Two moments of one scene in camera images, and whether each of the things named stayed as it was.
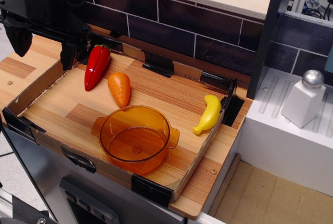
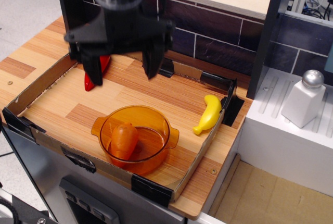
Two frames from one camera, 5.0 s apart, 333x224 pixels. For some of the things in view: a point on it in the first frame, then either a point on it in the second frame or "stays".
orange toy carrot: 120,86 -> 123,140
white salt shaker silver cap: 305,100 stays
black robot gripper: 45,8 -> 134,16
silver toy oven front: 74,195 stays
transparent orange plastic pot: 136,139 stays
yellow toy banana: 211,115 stays
